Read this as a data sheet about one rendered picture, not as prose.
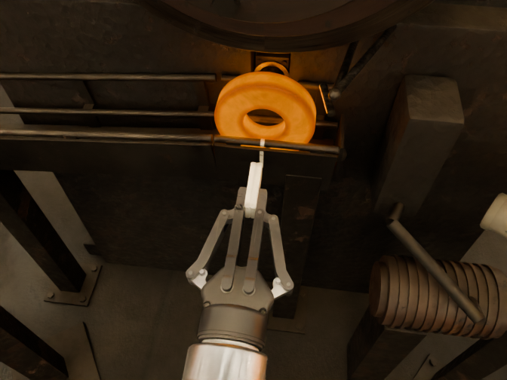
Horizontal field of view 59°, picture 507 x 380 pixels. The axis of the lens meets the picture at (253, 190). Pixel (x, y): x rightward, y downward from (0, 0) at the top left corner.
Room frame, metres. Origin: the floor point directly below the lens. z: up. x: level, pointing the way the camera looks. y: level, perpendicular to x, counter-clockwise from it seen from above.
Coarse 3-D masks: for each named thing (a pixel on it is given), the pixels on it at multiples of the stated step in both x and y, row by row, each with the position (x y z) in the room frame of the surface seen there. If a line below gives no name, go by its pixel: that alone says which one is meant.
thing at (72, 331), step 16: (0, 320) 0.30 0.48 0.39; (16, 320) 0.33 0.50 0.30; (0, 336) 0.28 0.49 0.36; (16, 336) 0.29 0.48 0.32; (32, 336) 0.32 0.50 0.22; (64, 336) 0.39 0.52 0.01; (80, 336) 0.39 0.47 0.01; (0, 352) 0.26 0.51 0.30; (16, 352) 0.27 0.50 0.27; (32, 352) 0.28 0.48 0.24; (48, 352) 0.31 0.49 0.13; (64, 352) 0.35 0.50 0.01; (80, 352) 0.35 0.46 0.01; (16, 368) 0.26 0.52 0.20; (32, 368) 0.27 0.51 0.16; (48, 368) 0.28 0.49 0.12; (64, 368) 0.30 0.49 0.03; (80, 368) 0.31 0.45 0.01; (96, 368) 0.31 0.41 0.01
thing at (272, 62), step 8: (256, 56) 0.59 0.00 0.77; (264, 56) 0.59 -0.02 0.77; (272, 56) 0.59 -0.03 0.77; (280, 56) 0.59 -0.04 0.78; (288, 56) 0.59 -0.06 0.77; (256, 64) 0.59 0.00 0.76; (264, 64) 0.59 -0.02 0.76; (272, 64) 0.59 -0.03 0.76; (280, 64) 0.58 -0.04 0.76; (288, 64) 0.59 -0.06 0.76; (288, 72) 0.58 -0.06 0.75
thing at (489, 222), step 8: (496, 200) 0.37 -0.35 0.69; (504, 200) 0.37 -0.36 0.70; (496, 208) 0.35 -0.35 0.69; (504, 208) 0.35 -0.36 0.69; (488, 216) 0.35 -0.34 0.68; (496, 216) 0.35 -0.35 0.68; (504, 216) 0.34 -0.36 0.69; (480, 224) 0.35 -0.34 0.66; (488, 224) 0.34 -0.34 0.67; (496, 224) 0.34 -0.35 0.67; (504, 224) 0.33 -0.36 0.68; (496, 232) 0.33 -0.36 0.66; (504, 232) 0.33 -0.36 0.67
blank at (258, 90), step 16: (240, 80) 0.50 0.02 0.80; (256, 80) 0.49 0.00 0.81; (272, 80) 0.49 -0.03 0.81; (288, 80) 0.49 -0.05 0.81; (224, 96) 0.49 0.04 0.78; (240, 96) 0.48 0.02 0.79; (256, 96) 0.48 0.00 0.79; (272, 96) 0.47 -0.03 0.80; (288, 96) 0.47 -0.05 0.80; (304, 96) 0.48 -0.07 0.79; (224, 112) 0.48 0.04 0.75; (240, 112) 0.48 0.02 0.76; (288, 112) 0.47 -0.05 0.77; (304, 112) 0.47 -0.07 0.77; (224, 128) 0.48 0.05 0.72; (240, 128) 0.48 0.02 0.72; (256, 128) 0.50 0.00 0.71; (272, 128) 0.50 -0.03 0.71; (288, 128) 0.47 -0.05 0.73; (304, 128) 0.47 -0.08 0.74
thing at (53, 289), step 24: (0, 192) 0.52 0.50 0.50; (24, 192) 0.56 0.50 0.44; (288, 192) 0.44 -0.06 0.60; (312, 192) 0.44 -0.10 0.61; (0, 216) 0.52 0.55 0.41; (24, 216) 0.53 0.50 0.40; (288, 216) 0.44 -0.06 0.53; (312, 216) 0.44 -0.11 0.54; (24, 240) 0.52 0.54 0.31; (48, 240) 0.54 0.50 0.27; (288, 240) 0.44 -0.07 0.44; (48, 264) 0.52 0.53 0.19; (72, 264) 0.56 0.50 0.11; (288, 264) 0.44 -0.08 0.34; (48, 288) 0.53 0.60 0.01; (72, 288) 0.52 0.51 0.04; (288, 312) 0.44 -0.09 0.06
